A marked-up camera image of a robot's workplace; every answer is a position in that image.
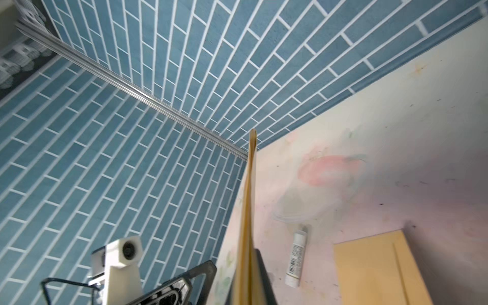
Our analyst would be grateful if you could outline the white glue stick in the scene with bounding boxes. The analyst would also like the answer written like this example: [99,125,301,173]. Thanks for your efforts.
[285,230,307,288]

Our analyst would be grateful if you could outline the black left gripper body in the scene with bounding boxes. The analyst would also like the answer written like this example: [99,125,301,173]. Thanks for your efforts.
[40,261,217,304]

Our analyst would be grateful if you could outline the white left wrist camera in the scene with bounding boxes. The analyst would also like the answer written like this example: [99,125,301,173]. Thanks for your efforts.
[88,236,144,304]

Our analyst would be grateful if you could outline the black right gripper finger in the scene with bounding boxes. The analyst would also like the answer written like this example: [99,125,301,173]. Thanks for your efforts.
[255,249,278,305]

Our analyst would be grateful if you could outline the brown paper envelope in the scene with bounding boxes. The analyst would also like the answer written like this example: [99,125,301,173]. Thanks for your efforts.
[333,230,433,304]

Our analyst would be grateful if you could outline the cream letter paper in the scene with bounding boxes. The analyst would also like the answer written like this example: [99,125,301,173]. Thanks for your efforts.
[231,129,267,304]

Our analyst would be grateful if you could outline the aluminium left corner post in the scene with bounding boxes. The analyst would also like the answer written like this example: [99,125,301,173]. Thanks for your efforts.
[16,19,247,160]

